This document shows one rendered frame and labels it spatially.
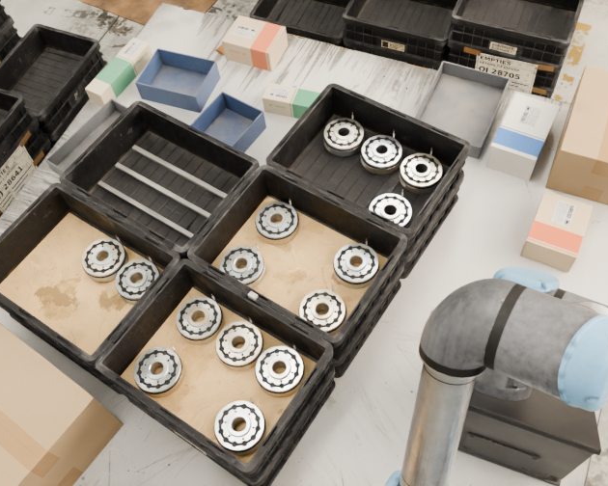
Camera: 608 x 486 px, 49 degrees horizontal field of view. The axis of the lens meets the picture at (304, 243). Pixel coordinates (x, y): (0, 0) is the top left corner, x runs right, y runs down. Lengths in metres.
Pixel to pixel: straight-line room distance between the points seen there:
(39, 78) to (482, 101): 1.67
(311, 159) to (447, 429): 0.92
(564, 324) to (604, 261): 0.96
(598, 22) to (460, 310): 2.68
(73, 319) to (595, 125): 1.34
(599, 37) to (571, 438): 2.36
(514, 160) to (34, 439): 1.31
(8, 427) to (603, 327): 1.13
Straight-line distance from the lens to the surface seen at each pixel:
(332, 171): 1.71
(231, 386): 1.47
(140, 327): 1.49
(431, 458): 1.05
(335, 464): 1.53
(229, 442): 1.40
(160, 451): 1.60
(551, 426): 1.32
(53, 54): 2.91
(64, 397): 1.48
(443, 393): 0.97
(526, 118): 1.91
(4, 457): 1.50
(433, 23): 2.75
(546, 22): 2.64
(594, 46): 3.34
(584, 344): 0.85
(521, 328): 0.86
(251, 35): 2.14
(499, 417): 1.29
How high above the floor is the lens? 2.20
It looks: 59 degrees down
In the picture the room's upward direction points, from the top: 8 degrees counter-clockwise
